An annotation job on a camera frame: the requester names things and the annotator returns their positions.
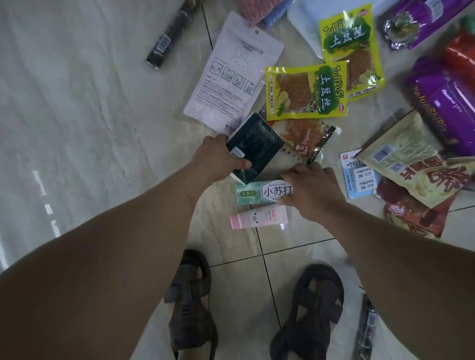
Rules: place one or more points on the green and white toothpaste box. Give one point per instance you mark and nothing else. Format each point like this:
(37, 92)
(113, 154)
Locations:
(256, 193)

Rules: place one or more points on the beige snack bag red letters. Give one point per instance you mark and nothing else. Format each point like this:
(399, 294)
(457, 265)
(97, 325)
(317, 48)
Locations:
(415, 163)

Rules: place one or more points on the purple foil snack bag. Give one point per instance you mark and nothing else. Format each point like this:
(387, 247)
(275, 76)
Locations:
(423, 20)
(445, 104)

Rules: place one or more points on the dark green packet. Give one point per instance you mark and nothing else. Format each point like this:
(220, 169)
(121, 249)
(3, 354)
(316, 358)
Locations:
(256, 141)

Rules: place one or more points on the person's right thumb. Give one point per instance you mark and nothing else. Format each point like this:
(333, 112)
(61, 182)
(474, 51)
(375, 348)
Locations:
(286, 199)

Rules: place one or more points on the white translucent plastic bag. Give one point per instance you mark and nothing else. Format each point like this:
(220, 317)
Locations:
(306, 22)

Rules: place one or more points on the clear packet of orange snack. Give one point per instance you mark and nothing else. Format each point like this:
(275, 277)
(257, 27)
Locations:
(302, 135)

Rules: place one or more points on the yellow green snack packet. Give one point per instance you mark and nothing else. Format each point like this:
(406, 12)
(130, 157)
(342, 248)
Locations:
(350, 40)
(304, 91)

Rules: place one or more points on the person's left forearm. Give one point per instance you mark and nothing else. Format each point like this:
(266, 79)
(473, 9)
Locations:
(96, 267)

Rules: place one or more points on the blue packet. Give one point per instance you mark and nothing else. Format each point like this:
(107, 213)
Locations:
(278, 13)

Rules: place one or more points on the person's left dark sandal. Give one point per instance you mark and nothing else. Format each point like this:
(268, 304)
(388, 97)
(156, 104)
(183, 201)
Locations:
(191, 308)

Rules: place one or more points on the pink tube with face print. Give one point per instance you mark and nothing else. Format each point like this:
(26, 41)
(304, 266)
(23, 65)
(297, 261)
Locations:
(258, 217)

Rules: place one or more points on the person's right dark sandal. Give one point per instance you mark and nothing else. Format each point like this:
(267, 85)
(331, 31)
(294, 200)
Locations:
(311, 315)

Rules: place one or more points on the pink red mesh packet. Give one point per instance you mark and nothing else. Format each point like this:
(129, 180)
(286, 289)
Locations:
(256, 9)

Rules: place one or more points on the light blue blister card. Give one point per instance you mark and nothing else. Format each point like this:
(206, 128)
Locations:
(358, 178)

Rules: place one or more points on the red orange snack bag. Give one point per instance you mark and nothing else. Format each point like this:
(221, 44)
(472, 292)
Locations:
(462, 53)

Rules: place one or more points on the person's left hand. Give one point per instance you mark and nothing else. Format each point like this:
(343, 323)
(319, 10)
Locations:
(211, 159)

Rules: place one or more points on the person's right hand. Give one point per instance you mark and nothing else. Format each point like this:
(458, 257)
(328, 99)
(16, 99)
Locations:
(315, 193)

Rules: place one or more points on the person's left thumb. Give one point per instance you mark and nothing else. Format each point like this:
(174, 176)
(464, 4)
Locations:
(240, 164)

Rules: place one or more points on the dark red snack packet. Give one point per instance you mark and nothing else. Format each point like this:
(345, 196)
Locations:
(415, 213)

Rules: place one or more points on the person's right forearm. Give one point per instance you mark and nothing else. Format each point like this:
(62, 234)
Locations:
(404, 274)

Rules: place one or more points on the long black wrapped packet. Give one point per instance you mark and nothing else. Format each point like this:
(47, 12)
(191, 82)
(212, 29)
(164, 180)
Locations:
(170, 33)
(365, 328)

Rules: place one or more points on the white pouch with rabbit drawing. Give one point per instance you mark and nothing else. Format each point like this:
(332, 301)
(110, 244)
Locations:
(233, 70)

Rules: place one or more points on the person's dark sandal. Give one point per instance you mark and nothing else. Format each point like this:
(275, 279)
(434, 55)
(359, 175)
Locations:
(311, 315)
(191, 308)

